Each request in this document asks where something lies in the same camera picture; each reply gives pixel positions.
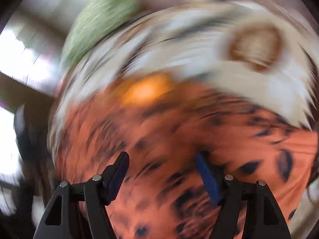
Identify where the dark wooden window frame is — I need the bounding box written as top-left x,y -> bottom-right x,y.
0,73 -> 55,114

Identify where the beige leaf-pattern fleece blanket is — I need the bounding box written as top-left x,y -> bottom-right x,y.
48,0 -> 318,154

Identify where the orange floral garment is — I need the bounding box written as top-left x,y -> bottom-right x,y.
55,74 -> 318,238

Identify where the green white patterned pillow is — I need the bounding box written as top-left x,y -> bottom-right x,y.
61,0 -> 139,69

